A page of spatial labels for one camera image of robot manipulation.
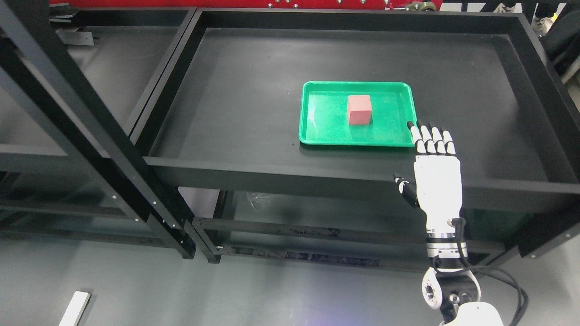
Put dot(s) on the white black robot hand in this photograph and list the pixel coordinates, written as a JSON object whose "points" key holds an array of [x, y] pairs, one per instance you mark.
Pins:
{"points": [[437, 189]]}

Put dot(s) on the pink block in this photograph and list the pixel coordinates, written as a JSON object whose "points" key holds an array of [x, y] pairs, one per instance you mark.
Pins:
{"points": [[359, 109]]}

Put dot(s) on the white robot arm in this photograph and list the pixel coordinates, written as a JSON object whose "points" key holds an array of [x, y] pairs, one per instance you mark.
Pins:
{"points": [[453, 290]]}

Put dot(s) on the green plastic tray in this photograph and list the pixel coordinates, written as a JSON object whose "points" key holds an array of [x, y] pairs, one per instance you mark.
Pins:
{"points": [[324, 121]]}

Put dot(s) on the black right metal shelf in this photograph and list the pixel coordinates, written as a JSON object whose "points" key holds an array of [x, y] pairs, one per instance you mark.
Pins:
{"points": [[230, 116]]}

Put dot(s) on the black metal shelf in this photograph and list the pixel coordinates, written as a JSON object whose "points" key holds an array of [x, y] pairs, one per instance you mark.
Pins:
{"points": [[79, 86], [230, 116]]}

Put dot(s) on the black left metal shelf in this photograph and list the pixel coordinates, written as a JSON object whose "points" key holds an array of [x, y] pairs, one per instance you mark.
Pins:
{"points": [[79, 86]]}

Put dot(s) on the clear plastic bag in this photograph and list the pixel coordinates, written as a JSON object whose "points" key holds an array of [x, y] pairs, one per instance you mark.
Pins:
{"points": [[258, 200]]}

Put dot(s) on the white table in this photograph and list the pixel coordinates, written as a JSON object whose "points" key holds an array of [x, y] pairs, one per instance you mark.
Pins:
{"points": [[75, 309]]}

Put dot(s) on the red metal beam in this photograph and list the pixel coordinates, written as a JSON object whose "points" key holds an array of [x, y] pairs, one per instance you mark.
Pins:
{"points": [[276, 4]]}

